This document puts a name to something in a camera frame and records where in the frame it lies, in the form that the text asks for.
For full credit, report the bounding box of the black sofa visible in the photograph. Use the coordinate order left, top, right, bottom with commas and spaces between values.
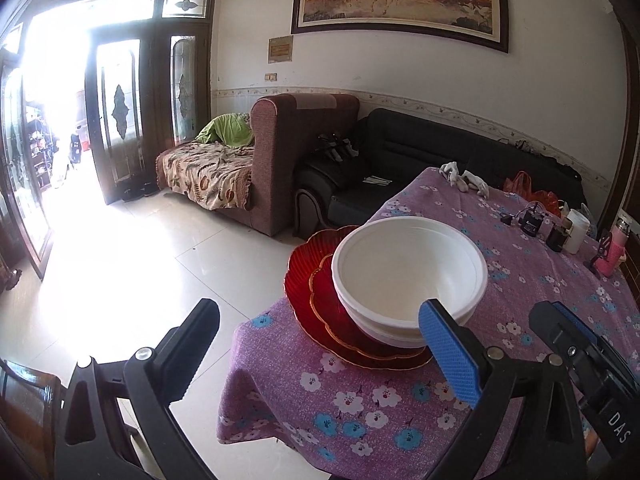
295, 107, 585, 241

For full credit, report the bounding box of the purple floral tablecloth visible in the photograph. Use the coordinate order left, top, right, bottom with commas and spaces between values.
216, 166, 640, 480

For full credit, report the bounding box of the pink thermos flask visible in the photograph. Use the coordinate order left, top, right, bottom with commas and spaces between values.
595, 217, 632, 277

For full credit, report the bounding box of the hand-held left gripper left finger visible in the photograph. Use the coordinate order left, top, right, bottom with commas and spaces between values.
54, 298, 221, 480

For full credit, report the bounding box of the white work glove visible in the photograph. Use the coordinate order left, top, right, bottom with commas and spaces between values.
440, 161, 466, 191
462, 170, 491, 198

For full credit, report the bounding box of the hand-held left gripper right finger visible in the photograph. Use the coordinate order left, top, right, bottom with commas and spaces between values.
419, 299, 586, 480

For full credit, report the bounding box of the small red glass plate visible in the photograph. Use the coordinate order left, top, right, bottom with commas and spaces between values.
309, 252, 433, 361

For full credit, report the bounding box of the floral blanket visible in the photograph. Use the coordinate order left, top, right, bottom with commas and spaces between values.
155, 140, 255, 211

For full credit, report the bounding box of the brown armchair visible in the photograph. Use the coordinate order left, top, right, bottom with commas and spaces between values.
250, 92, 361, 238

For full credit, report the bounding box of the wooden chair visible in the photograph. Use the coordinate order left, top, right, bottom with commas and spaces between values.
0, 360, 66, 480

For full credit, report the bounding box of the wooden glass door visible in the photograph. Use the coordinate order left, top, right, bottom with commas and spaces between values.
85, 0, 218, 206

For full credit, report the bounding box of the green cloth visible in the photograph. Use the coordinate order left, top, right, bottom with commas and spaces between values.
196, 113, 253, 148

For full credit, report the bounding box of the black bag with straps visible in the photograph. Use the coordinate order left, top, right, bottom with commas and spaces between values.
300, 132, 371, 181

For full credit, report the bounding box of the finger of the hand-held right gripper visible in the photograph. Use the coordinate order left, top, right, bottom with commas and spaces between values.
529, 301, 601, 361

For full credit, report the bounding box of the glass display cabinet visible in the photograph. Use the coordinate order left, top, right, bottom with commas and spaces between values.
0, 25, 53, 281

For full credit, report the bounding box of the white bowl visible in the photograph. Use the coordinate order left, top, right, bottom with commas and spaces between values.
331, 216, 489, 333
345, 302, 478, 343
360, 327, 431, 350

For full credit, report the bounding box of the red plastic bag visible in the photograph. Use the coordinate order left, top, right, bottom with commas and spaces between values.
502, 171, 563, 216

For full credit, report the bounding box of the white plastic jar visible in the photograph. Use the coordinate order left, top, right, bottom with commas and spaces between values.
565, 209, 592, 255

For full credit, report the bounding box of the dark jar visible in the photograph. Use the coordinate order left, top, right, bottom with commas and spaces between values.
546, 220, 568, 252

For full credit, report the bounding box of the wall plaque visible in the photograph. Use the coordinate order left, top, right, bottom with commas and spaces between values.
268, 36, 293, 64

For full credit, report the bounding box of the pair of dark shoes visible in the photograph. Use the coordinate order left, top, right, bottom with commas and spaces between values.
122, 181, 161, 204

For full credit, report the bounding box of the large red glass plate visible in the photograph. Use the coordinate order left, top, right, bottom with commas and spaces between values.
284, 226, 435, 372

